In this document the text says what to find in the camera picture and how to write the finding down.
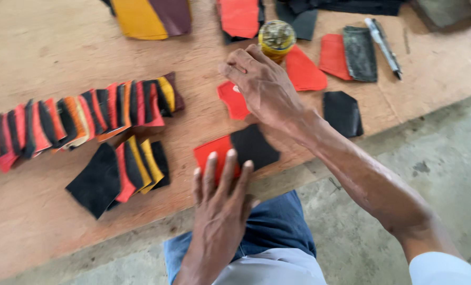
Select large maroon leather sheet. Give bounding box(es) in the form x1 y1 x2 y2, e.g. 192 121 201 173
148 0 193 37

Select grey stone block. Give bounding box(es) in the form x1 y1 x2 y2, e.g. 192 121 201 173
411 0 471 31

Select blue jeans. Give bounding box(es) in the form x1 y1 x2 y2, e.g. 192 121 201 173
164 189 317 285

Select grey worn leather piece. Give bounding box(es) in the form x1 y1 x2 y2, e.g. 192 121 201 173
342 26 378 83

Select white shirt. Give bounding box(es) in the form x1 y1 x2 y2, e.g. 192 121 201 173
213 248 471 285

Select red leather piece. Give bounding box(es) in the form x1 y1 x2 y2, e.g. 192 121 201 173
193 135 242 187
318 34 354 81
284 44 328 92
217 81 253 121

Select person's left hand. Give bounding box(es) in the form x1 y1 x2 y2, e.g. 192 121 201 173
192 149 260 259

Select heap of black leather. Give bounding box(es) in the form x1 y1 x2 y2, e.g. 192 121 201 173
285 0 405 17

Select dark grey leather sheet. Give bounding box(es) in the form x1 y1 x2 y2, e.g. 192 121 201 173
274 0 318 41

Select stack of red leather sheets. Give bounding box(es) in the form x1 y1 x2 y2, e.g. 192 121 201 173
216 0 266 45

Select short fan of leather cutouts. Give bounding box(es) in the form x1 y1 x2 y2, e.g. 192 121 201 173
65 135 171 221

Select black leather piece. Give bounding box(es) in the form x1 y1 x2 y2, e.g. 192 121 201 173
323 91 364 139
230 124 280 172

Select long row of overlapped leather pieces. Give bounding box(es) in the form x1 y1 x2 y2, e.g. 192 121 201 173
0 71 185 173

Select grey utility knife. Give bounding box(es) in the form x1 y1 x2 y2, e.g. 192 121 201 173
364 17 403 81

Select yellow glue jar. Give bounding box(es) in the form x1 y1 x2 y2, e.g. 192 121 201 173
258 20 297 64

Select person's right hand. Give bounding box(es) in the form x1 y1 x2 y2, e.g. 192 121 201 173
219 44 306 132

